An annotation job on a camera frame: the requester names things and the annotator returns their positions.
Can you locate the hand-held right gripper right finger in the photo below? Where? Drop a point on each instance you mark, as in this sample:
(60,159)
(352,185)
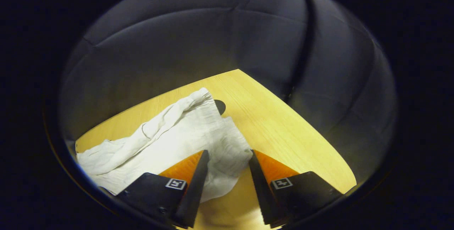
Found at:
(260,191)

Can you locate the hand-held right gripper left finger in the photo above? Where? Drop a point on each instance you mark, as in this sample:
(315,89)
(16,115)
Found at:
(195,194)

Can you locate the white jeans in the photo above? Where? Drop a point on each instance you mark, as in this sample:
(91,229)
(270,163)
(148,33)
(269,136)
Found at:
(184,134)

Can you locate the black table grommet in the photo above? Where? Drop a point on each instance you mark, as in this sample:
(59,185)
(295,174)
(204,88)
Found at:
(220,106)

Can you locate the black backdrop cloth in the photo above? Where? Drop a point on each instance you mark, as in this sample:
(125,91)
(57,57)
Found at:
(198,38)

